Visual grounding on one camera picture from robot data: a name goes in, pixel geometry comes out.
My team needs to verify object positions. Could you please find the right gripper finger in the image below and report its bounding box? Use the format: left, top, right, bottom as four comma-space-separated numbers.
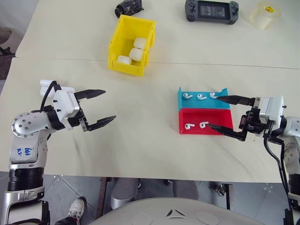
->
216, 95, 255, 106
208, 124, 249, 142

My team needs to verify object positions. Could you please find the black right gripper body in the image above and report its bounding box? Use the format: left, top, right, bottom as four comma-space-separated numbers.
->
238, 97, 270, 137

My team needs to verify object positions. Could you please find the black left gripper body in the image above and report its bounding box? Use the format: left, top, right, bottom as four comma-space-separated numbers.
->
67, 108, 90, 133

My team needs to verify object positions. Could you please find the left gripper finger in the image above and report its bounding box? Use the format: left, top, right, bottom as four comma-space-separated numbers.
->
84, 115, 117, 132
74, 89, 107, 102

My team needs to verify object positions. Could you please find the yellow plastic bin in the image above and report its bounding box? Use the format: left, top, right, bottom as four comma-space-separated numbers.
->
107, 14, 157, 78

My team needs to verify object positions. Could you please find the red plastic tray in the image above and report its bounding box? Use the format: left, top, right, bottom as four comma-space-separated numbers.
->
178, 108, 234, 136

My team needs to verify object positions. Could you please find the blue plastic tray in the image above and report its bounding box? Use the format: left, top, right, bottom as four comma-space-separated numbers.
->
176, 86, 232, 111

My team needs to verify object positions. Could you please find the dark metal table leg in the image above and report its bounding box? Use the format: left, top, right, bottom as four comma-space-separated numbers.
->
224, 183, 233, 210
97, 177, 111, 217

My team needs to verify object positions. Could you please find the grey rounded robot leg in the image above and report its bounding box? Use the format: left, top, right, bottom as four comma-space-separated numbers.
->
110, 178, 142, 211

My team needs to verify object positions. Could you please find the white and red shoe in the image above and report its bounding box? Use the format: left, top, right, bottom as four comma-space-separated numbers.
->
67, 197, 87, 220

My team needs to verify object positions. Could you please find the clear adhesive tape roll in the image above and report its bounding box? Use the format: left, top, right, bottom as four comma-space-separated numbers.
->
248, 0, 282, 30

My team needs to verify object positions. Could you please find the dark grey handheld game console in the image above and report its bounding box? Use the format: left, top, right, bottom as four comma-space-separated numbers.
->
184, 0, 240, 25

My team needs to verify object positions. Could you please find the black crumpled bag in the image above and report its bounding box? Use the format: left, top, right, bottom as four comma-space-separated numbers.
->
114, 0, 144, 17

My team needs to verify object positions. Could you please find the silver robot torso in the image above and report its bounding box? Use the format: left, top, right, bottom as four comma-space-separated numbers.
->
90, 197, 265, 225

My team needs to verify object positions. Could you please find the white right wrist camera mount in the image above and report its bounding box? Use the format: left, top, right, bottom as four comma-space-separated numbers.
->
258, 94, 287, 124

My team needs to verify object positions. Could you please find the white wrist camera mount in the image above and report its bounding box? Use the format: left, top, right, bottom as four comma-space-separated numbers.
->
52, 90, 82, 131
258, 94, 287, 124

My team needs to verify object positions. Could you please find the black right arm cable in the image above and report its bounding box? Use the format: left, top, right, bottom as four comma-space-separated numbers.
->
263, 135, 294, 211

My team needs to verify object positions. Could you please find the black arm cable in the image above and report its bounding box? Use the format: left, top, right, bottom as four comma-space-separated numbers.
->
263, 135, 294, 211
40, 81, 62, 112

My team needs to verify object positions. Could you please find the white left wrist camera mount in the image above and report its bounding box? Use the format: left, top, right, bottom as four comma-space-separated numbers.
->
52, 90, 82, 131

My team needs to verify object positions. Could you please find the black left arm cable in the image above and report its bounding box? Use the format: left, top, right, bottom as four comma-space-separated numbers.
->
40, 81, 62, 112

